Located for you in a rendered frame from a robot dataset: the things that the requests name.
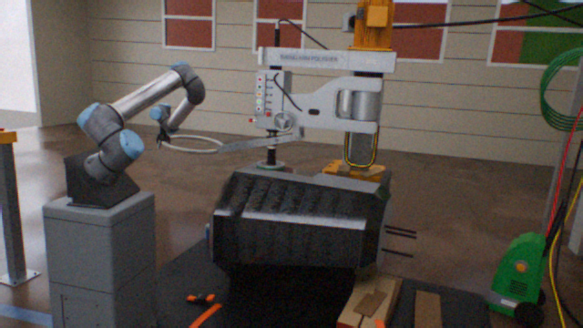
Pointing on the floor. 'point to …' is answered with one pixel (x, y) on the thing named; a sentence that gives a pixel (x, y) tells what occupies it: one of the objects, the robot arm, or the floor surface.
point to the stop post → (11, 216)
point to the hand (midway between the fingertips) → (163, 149)
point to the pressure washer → (524, 276)
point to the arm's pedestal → (102, 263)
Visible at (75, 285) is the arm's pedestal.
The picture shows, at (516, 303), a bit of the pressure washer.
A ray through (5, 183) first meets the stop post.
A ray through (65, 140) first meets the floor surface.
